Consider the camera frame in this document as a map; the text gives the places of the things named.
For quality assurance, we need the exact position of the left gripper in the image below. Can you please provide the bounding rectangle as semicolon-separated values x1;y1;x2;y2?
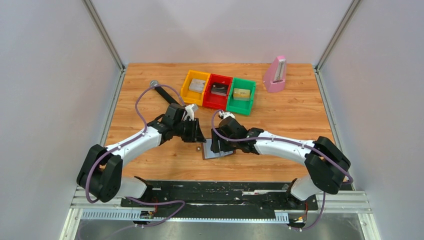
173;117;207;143

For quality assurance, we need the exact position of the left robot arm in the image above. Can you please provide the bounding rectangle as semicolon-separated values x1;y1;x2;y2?
76;103;206;207

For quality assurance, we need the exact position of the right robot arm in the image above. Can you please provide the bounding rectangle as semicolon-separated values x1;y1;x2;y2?
211;116;352;209

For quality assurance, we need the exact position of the silver card in yellow bin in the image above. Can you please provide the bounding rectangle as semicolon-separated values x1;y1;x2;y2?
188;78;206;94

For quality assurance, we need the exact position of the black card in red bin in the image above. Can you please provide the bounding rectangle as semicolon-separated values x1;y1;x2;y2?
210;82;229;97

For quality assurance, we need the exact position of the gold card in green bin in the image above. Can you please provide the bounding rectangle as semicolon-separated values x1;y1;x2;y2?
232;88;251;101

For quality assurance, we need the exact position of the red plastic bin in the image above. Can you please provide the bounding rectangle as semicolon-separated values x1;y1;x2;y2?
202;73;233;110

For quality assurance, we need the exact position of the yellow plastic bin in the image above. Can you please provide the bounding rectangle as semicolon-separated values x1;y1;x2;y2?
180;70;211;106

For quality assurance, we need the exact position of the black microphone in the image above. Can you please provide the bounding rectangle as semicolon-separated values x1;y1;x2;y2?
149;80;178;104

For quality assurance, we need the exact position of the green plastic bin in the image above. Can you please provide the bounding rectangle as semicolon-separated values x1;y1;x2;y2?
226;77;256;116

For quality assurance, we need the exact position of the pink metronome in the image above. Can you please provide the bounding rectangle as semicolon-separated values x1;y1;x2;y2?
262;55;287;93

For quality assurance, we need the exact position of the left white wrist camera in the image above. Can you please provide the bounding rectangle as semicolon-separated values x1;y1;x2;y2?
183;104;199;121

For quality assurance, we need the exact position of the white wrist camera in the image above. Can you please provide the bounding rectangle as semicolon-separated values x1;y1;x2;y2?
218;111;236;120
183;104;199;121

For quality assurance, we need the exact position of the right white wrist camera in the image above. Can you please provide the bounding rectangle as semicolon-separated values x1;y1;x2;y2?
218;111;236;120

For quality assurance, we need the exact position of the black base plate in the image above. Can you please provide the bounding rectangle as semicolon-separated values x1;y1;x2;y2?
140;180;318;220

